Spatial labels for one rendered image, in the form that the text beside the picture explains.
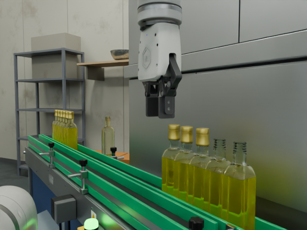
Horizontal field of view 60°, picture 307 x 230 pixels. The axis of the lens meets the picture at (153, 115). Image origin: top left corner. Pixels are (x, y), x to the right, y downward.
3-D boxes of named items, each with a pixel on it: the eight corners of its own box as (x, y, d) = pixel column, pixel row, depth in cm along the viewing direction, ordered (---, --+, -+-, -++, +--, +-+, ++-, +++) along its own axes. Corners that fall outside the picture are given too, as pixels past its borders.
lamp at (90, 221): (100, 229, 84) (100, 220, 84) (87, 233, 82) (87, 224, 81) (95, 223, 88) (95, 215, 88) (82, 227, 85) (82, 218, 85)
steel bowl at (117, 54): (142, 62, 411) (142, 52, 410) (128, 59, 374) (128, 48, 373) (120, 64, 430) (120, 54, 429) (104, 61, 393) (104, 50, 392)
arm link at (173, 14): (130, 14, 53) (130, 29, 53) (148, -1, 45) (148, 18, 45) (167, 19, 56) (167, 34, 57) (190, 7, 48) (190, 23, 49)
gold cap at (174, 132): (169, 138, 81) (169, 123, 81) (181, 138, 80) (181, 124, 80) (166, 139, 78) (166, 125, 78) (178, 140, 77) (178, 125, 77)
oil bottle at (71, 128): (77, 159, 158) (76, 111, 156) (68, 159, 155) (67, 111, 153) (74, 157, 162) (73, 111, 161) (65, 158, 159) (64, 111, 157)
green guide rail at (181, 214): (217, 257, 60) (218, 222, 59) (214, 258, 59) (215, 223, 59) (40, 144, 202) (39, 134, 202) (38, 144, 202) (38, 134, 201)
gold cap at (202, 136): (212, 145, 69) (212, 128, 69) (202, 146, 67) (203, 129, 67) (202, 143, 72) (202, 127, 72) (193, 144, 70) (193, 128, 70)
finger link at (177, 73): (160, 47, 49) (155, 75, 52) (180, 59, 43) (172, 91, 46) (166, 47, 50) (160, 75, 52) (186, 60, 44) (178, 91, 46)
